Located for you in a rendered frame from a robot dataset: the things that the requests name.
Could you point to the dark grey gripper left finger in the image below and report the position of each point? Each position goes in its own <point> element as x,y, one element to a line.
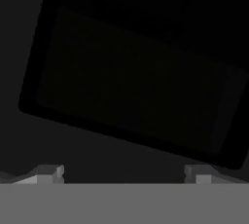
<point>45,174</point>

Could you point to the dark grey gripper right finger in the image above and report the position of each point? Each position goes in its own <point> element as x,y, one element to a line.
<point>201,174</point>

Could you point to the black microwave oven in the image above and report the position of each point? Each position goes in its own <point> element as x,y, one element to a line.
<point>136,82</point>

